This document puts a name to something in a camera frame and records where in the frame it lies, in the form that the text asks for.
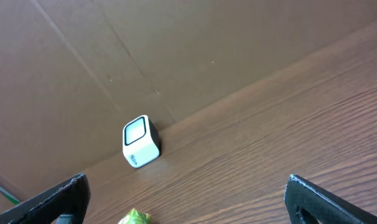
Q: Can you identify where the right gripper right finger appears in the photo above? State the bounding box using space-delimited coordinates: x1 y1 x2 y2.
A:
284 174 377 224

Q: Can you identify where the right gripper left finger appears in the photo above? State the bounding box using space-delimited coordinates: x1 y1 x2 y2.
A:
0 173 91 224

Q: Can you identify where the green drink carton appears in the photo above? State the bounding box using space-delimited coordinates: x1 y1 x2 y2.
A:
118 208 152 224

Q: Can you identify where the white barcode scanner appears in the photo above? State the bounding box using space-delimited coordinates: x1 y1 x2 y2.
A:
122 114 161 169

